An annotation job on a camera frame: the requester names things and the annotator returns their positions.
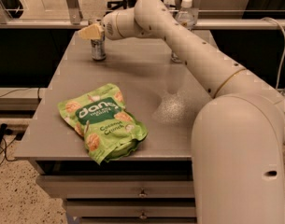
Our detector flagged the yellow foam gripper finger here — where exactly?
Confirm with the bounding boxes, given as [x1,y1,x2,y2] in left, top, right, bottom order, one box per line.
[78,23,104,40]

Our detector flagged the silver redbull can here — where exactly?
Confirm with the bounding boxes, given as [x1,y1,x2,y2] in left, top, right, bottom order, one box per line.
[91,29,106,61]

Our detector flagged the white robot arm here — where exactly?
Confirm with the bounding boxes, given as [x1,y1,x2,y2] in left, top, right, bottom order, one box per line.
[78,0,285,224]

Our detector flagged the green coconut crunch snack bag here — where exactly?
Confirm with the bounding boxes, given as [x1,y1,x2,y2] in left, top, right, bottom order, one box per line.
[58,83,148,164]

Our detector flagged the clear plastic water bottle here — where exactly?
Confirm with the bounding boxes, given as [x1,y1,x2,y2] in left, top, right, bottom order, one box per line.
[170,0,195,64]

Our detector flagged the grey drawer cabinet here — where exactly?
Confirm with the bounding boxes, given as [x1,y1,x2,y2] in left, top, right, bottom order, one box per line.
[15,36,210,224]

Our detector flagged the upper drawer knob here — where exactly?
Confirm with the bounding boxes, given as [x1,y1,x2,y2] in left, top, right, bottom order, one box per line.
[138,189,148,198]

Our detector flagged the drawer knob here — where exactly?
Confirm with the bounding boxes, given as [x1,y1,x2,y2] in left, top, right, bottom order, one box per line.
[138,189,148,198]
[139,212,148,220]

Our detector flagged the lower drawer knob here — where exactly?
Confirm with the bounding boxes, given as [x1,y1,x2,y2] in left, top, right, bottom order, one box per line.
[139,212,148,220]

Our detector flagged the metal guard rail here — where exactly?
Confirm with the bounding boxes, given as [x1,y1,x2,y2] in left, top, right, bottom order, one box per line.
[0,18,285,30]

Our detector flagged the black floor cables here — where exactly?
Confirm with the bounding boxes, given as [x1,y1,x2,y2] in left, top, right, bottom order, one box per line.
[0,123,26,169]

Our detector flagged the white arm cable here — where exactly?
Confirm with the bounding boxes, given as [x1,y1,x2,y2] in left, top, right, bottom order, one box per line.
[261,16,285,91]

